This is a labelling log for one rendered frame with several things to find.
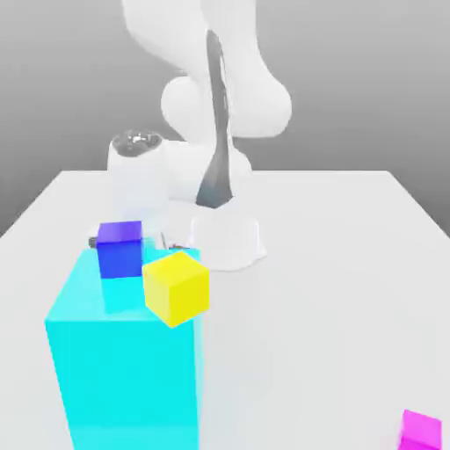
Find small magenta cube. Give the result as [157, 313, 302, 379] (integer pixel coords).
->
[398, 408, 444, 450]

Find large cyan box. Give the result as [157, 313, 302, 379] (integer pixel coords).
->
[44, 245, 202, 450]

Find small blue cube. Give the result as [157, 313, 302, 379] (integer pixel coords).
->
[95, 220, 145, 280]

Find small yellow cube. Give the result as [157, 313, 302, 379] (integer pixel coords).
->
[142, 250, 211, 330]

